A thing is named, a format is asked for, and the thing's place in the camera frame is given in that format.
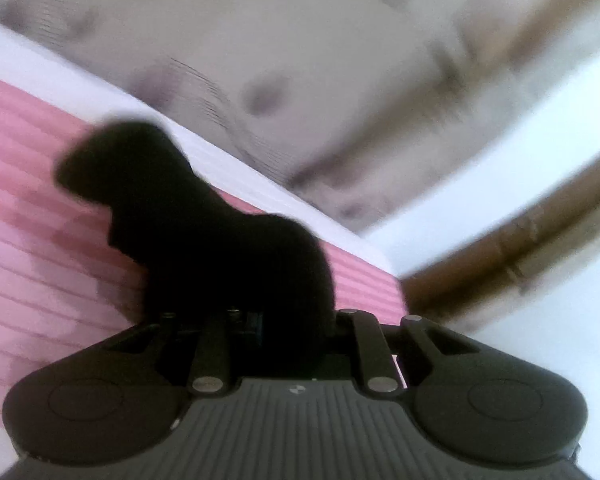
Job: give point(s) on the black small garment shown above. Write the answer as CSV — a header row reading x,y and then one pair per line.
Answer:
x,y
208,265

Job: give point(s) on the brown wooden door frame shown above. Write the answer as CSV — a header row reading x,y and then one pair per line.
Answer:
x,y
487,276

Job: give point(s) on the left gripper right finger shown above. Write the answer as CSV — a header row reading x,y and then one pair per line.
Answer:
x,y
471,400

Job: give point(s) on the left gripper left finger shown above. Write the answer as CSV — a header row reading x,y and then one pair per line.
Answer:
x,y
117,398

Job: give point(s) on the beige leaf-pattern curtain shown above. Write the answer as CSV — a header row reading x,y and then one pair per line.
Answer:
x,y
355,106

